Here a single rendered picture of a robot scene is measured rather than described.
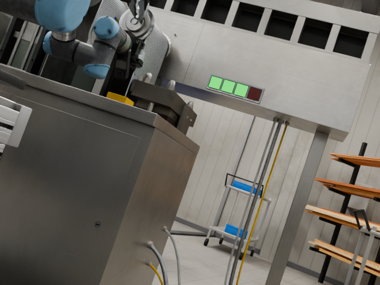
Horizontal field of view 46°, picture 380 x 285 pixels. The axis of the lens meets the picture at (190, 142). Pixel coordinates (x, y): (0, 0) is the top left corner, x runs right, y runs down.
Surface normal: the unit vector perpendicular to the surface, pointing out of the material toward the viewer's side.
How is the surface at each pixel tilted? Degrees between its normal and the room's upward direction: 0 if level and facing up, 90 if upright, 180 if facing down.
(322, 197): 90
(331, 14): 90
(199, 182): 90
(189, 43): 90
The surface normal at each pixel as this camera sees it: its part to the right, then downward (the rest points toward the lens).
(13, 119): 0.87, 0.27
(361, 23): -0.22, -0.16
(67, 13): 0.91, 0.40
